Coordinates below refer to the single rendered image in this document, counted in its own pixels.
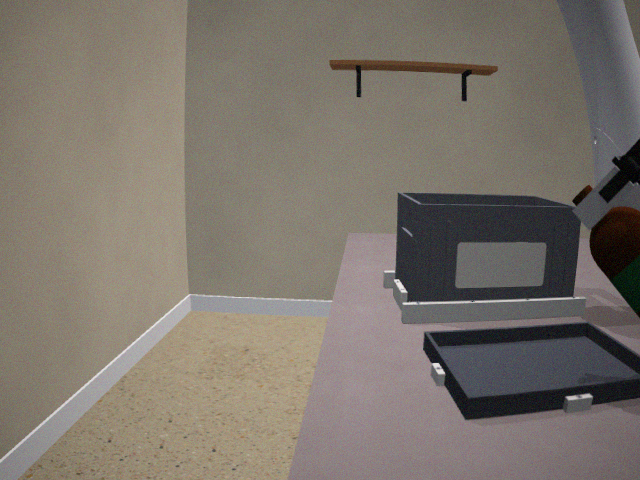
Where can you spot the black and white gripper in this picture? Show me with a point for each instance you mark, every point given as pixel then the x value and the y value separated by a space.
pixel 612 189

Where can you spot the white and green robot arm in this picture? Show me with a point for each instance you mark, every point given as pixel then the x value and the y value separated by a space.
pixel 609 67

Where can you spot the brown bottle with green label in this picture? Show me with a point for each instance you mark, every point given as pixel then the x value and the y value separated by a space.
pixel 615 247

